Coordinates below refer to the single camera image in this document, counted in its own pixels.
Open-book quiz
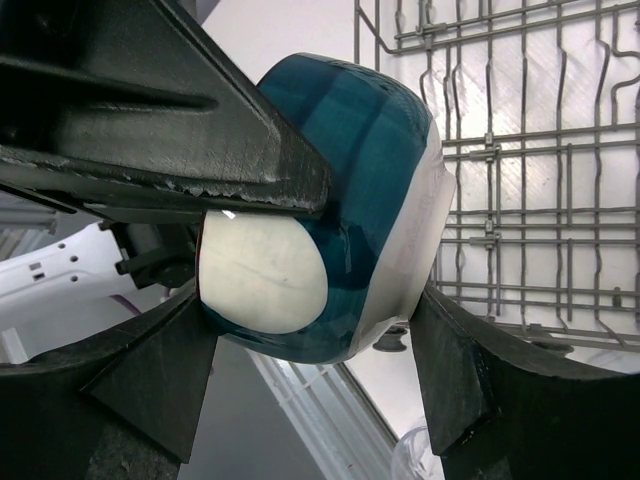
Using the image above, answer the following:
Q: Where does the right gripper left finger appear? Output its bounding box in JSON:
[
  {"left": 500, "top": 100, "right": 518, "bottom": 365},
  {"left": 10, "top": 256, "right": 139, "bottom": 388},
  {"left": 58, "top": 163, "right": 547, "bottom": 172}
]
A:
[{"left": 1, "top": 287, "right": 218, "bottom": 479}]

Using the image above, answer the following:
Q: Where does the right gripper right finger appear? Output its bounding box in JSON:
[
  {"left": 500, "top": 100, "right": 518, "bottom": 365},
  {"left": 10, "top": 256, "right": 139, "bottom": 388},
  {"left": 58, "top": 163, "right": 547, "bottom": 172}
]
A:
[{"left": 410, "top": 287, "right": 639, "bottom": 479}]

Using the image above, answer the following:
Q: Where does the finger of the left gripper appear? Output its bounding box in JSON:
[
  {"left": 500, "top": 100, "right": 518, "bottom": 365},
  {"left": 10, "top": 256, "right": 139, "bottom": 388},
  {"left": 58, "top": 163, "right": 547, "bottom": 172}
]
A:
[{"left": 1, "top": 1, "right": 330, "bottom": 223}]

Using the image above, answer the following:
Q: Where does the teal and white bowl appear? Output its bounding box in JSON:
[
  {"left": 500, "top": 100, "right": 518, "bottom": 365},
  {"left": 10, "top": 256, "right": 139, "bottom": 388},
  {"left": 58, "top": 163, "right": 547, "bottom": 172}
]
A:
[{"left": 197, "top": 53, "right": 455, "bottom": 364}]

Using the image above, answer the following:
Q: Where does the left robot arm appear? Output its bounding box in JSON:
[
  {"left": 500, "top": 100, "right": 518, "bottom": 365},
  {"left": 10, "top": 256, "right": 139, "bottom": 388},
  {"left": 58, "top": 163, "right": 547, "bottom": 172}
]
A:
[{"left": 1, "top": 1, "right": 330, "bottom": 363}]

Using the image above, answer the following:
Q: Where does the clear plastic cup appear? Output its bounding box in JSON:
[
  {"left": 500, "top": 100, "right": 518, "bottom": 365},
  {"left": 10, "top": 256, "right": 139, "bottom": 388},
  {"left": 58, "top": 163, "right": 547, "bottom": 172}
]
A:
[{"left": 391, "top": 425, "right": 445, "bottom": 480}]

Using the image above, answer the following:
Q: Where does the aluminium mounting rail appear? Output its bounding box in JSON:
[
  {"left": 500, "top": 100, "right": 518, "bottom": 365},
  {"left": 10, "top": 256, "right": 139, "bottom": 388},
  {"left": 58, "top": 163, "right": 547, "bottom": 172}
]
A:
[{"left": 249, "top": 352, "right": 397, "bottom": 480}]

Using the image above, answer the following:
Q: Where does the grey wire dish rack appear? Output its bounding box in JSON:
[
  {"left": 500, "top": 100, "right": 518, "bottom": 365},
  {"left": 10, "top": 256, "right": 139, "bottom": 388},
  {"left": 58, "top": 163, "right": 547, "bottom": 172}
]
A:
[{"left": 354, "top": 1, "right": 639, "bottom": 352}]

